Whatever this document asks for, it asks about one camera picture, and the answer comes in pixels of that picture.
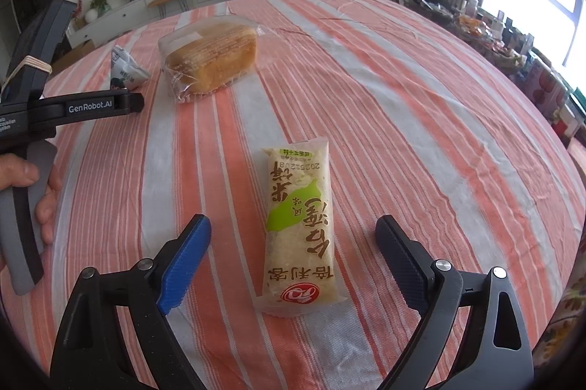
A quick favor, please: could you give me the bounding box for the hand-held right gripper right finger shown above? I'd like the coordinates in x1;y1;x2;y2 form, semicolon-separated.
374;215;534;390

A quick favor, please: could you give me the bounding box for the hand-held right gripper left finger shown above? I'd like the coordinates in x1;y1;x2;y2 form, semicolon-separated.
49;213;212;390

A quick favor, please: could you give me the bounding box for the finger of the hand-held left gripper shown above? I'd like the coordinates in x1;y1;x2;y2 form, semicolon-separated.
116;92;145;117

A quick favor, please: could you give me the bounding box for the small grey triangular packet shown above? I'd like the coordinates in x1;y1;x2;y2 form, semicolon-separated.
109;45;152;91

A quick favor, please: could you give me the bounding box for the green white rice cracker packet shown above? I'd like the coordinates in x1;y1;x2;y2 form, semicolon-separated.
255;137;337;318

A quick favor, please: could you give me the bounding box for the person's left hand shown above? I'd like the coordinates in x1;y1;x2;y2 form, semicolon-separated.
0;154;63;251

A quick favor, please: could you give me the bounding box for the cardboard box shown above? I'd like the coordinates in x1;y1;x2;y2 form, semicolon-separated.
50;40;97;73

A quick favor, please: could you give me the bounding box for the bread in clear bag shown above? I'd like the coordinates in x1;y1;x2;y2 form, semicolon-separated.
158;15;266;104

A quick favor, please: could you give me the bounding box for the bushy potted plant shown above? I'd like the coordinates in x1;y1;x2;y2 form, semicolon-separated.
87;0;114;22

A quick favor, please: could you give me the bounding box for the orange striped tablecloth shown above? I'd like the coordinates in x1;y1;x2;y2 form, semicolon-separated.
25;0;586;390

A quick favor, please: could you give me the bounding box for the floral cloth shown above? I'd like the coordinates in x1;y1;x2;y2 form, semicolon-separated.
533;262;586;372

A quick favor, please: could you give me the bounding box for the row of cluttered goods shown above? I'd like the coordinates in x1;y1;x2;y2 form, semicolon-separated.
398;0;586;139

